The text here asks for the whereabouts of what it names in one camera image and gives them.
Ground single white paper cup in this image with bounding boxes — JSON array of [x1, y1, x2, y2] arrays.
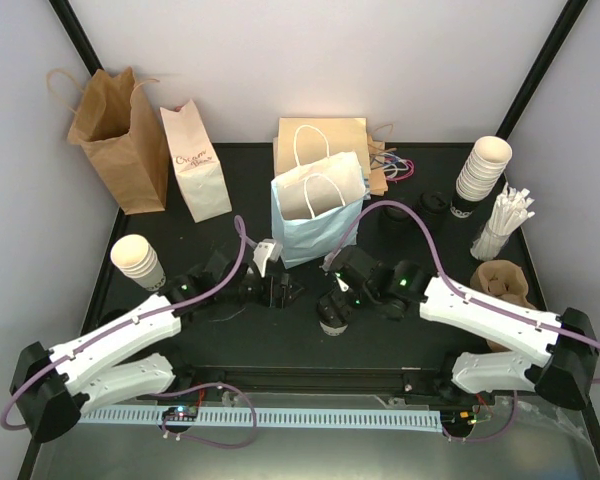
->
[[319, 321, 348, 337]]

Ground light blue paper bag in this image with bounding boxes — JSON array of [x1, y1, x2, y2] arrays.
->
[[271, 124, 367, 269]]

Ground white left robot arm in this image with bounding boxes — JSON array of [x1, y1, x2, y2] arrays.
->
[[10, 253, 304, 443]]

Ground paper cup near left arm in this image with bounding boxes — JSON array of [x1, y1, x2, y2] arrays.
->
[[110, 234, 166, 292]]

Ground left stack black lids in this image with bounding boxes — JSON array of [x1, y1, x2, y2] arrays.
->
[[378, 205, 413, 237]]

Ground stack black lids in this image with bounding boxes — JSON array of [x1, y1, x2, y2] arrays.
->
[[378, 205, 413, 237], [414, 191, 450, 232]]

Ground pink cream paper bag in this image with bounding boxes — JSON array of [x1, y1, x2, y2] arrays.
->
[[160, 100, 232, 223]]

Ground right stack black lids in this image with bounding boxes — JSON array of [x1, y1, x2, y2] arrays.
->
[[414, 191, 450, 232]]

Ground flat tan paper bag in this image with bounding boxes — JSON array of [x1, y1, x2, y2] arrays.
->
[[274, 118, 370, 179]]

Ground small lit circuit board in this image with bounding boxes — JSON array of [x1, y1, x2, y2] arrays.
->
[[162, 405, 199, 422]]

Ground bundle of white straws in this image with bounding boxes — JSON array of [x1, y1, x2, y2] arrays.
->
[[470, 184, 535, 261]]

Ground stack of white paper cups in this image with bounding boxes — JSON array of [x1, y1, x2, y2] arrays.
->
[[450, 136, 513, 219]]

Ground brown kraft paper bag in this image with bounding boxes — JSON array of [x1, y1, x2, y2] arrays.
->
[[46, 67, 170, 215]]

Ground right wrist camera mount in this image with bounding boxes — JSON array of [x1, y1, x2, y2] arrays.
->
[[321, 252, 350, 293]]

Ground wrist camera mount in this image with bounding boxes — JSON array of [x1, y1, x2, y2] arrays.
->
[[253, 239, 282, 278], [321, 252, 350, 293]]

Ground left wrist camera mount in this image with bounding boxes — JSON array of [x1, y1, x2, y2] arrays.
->
[[253, 239, 282, 278]]

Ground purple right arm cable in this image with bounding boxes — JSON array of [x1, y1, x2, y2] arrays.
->
[[329, 200, 600, 444]]

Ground light blue slotted cable duct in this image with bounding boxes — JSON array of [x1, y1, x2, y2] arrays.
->
[[80, 404, 442, 433]]

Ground flat bags with coloured handles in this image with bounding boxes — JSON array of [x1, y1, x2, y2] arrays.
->
[[367, 123, 415, 196]]

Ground black left frame post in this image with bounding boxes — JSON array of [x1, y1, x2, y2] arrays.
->
[[49, 0, 103, 76]]

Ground black frame post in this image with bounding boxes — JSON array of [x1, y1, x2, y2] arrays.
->
[[49, 0, 103, 76], [495, 0, 589, 140]]

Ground black right frame post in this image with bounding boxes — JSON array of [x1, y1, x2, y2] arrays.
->
[[495, 0, 589, 140]]

